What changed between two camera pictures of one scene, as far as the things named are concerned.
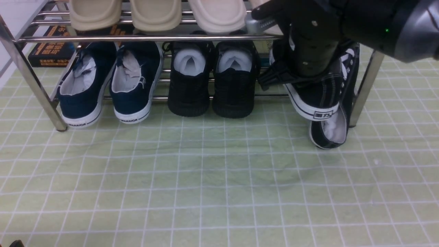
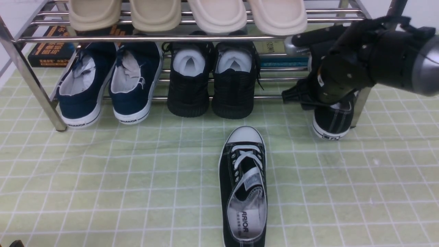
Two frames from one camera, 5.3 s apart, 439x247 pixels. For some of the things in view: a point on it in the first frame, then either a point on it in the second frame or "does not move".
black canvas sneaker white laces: (322, 98) to (242, 189)
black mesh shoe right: (237, 68) does not move
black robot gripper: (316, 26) to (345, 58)
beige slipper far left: (95, 15) does not move
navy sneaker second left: (136, 74) does not move
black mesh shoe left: (189, 73) does not move
